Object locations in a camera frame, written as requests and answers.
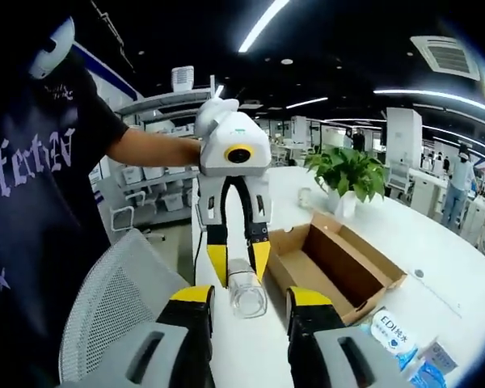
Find white crate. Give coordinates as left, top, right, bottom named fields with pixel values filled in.
left=170, top=65, right=196, bottom=94

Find white wet wipes pack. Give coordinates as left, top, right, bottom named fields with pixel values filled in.
left=361, top=306, right=420, bottom=367

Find brown cardboard shoe box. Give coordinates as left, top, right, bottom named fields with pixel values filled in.
left=266, top=212, right=408, bottom=327

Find green plant in white pot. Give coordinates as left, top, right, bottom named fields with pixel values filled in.
left=303, top=145, right=388, bottom=220

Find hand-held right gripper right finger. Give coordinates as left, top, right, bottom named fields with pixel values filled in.
left=286, top=285, right=410, bottom=388

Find grey metal shelving rack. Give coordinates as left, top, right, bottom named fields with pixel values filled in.
left=87, top=86, right=211, bottom=227

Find white tube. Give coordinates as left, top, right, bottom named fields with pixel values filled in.
left=225, top=258, right=268, bottom=320

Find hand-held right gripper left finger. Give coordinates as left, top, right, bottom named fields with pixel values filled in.
left=103, top=284, right=217, bottom=388

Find white wearable device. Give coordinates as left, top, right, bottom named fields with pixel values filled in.
left=27, top=15, right=78, bottom=81

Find ceiling air conditioner unit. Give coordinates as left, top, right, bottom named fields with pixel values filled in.
left=409, top=35, right=483, bottom=82

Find straight ceiling light strip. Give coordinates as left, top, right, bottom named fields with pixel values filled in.
left=237, top=0, right=291, bottom=54

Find white armrest chair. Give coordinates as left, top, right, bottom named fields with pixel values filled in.
left=108, top=188, right=159, bottom=244

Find white printed carton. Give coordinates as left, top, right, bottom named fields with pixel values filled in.
left=421, top=336, right=462, bottom=372

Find grey mesh office chair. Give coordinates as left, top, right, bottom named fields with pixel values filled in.
left=57, top=227, right=196, bottom=388

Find curved ceiling light strip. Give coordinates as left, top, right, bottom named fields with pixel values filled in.
left=373, top=87, right=485, bottom=119

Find row of white storage bins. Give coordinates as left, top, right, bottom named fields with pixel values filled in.
left=119, top=120, right=201, bottom=215

